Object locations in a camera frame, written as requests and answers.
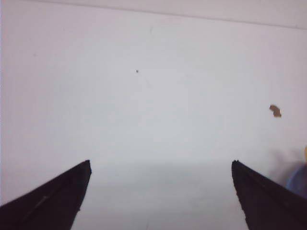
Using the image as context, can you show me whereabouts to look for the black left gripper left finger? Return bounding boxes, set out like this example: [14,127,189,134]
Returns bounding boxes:
[0,160,92,230]

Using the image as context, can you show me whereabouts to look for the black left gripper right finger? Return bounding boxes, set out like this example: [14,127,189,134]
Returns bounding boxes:
[231,161,307,230]

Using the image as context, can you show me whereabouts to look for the blue round plate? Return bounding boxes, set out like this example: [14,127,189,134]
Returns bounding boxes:
[286,163,307,199]

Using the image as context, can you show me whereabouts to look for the small brown scrap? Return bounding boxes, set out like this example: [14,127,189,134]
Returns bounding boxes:
[269,104,282,118]

